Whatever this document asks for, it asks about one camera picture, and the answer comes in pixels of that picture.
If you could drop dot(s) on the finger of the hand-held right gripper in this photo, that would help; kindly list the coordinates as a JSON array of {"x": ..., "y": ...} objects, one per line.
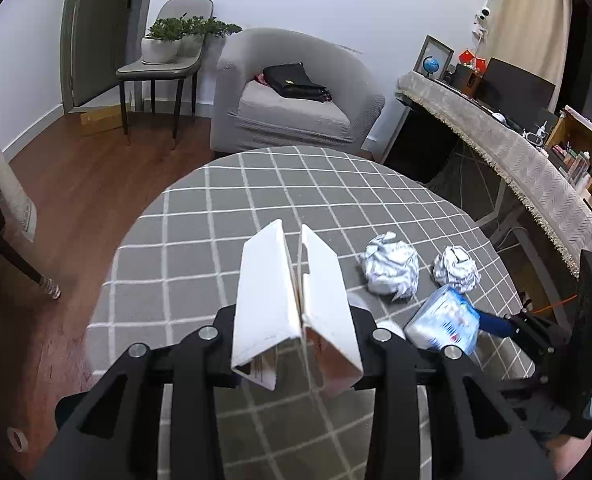
[{"x": 495, "y": 324}]

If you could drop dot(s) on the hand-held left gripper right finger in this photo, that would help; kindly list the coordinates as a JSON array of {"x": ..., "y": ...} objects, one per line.
[{"x": 370, "y": 355}]

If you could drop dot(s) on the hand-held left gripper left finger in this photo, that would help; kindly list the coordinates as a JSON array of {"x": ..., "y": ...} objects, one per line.
[{"x": 221, "y": 350}]

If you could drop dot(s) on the blue white tissue packet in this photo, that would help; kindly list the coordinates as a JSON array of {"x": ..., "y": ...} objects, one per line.
[{"x": 443, "y": 320}]

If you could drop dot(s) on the white cardboard box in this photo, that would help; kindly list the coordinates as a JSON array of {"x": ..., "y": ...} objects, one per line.
[{"x": 266, "y": 300}]

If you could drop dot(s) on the silver paper ball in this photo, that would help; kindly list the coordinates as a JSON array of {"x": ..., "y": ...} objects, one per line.
[
  {"x": 455, "y": 269},
  {"x": 390, "y": 265}
]

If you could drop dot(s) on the person's right forearm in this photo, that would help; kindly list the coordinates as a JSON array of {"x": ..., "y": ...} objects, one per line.
[{"x": 570, "y": 460}]

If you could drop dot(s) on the round table, grey checked cloth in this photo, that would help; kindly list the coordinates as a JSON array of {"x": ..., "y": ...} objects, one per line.
[{"x": 201, "y": 240}]

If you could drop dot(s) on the side desk with fringed cloth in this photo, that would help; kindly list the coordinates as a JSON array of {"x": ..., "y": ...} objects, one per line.
[{"x": 525, "y": 165}]

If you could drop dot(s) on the wooden storage box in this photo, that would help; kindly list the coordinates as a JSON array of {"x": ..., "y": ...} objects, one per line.
[{"x": 575, "y": 150}]

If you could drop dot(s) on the dark wooden table leg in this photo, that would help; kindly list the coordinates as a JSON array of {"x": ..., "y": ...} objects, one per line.
[{"x": 26, "y": 270}]

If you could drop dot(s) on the small clear tape roll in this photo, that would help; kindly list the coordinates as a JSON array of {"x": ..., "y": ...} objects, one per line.
[{"x": 10, "y": 439}]

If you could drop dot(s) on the black monitor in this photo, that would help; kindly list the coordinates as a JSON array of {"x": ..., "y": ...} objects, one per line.
[{"x": 515, "y": 87}]

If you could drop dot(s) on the brown wooden speaker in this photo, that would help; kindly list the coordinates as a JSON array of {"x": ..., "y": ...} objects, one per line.
[{"x": 468, "y": 82}]

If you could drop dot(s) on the flat brown cardboard box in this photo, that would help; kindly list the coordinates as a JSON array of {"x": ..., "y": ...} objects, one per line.
[{"x": 101, "y": 120}]

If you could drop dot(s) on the small blue globe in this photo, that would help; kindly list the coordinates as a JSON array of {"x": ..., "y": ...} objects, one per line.
[{"x": 431, "y": 66}]

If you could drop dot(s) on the small red flags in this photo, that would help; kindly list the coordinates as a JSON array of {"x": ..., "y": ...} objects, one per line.
[{"x": 470, "y": 59}]

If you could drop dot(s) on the black bag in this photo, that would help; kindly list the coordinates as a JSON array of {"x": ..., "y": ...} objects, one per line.
[{"x": 296, "y": 82}]

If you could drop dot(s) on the grey armchair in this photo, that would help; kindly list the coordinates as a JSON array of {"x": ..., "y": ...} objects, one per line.
[{"x": 251, "y": 60}]

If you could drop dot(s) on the beige curtain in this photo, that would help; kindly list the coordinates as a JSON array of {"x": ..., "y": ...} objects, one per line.
[{"x": 530, "y": 20}]

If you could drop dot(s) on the potted plant white pot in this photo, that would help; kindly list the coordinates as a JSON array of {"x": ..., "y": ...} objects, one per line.
[{"x": 158, "y": 50}]

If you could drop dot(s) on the dark grey door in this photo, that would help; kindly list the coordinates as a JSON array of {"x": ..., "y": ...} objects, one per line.
[{"x": 96, "y": 35}]

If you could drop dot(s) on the grey chair black legs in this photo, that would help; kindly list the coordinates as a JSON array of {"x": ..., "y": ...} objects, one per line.
[{"x": 186, "y": 10}]

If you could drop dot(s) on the picture frame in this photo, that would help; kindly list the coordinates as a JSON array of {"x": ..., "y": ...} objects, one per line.
[{"x": 433, "y": 47}]

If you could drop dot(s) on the white security camera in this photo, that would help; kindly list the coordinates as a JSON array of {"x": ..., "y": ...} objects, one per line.
[{"x": 481, "y": 22}]

